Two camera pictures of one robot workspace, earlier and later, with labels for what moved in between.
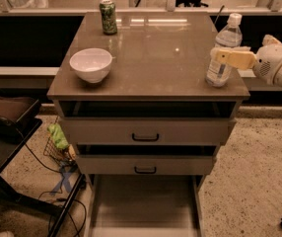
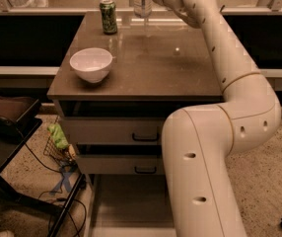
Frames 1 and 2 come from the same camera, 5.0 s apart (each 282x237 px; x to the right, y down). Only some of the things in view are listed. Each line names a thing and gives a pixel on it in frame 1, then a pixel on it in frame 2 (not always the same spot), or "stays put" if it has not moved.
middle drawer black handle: (145, 172) stays put
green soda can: (107, 9) stays put
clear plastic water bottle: (230, 36) -> (142, 4)
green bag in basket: (58, 135) stays put
